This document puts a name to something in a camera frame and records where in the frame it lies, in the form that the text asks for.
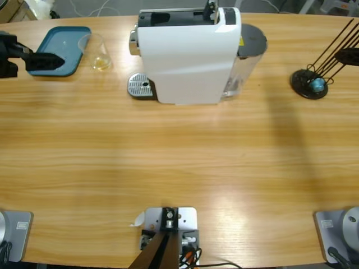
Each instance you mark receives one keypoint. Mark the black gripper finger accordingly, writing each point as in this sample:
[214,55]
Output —
[350,53]
[350,62]

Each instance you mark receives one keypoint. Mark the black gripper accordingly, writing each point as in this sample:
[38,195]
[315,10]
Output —
[7,56]

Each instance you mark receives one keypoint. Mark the blue coffee capsule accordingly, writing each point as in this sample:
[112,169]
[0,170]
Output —
[318,84]

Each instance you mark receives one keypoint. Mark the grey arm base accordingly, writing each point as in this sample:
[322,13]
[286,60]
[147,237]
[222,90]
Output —
[325,238]
[22,238]

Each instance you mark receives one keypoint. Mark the white capsule coffee machine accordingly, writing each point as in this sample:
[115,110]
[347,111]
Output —
[185,61]

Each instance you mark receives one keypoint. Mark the teal plastic tray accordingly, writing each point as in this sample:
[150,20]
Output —
[61,42]

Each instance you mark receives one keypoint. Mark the white plastic stool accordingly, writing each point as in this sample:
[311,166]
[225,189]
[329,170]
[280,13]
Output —
[331,7]

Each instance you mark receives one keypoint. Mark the clear glass cup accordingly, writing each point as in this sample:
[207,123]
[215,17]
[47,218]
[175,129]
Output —
[98,61]

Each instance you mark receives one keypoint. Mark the brown cardboard box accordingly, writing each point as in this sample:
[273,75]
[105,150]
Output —
[11,11]

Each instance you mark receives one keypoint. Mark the white tape tag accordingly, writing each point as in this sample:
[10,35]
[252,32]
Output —
[139,220]

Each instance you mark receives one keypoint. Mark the black connector box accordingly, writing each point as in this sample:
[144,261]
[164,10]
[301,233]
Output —
[193,234]

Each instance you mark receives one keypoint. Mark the black post bracket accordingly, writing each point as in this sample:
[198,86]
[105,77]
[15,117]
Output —
[165,224]

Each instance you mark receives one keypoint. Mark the white metal mount plate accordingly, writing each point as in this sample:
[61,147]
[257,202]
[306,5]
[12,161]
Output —
[188,221]

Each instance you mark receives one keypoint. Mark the dark brown post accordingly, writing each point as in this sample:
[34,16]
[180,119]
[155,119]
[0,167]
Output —
[157,252]

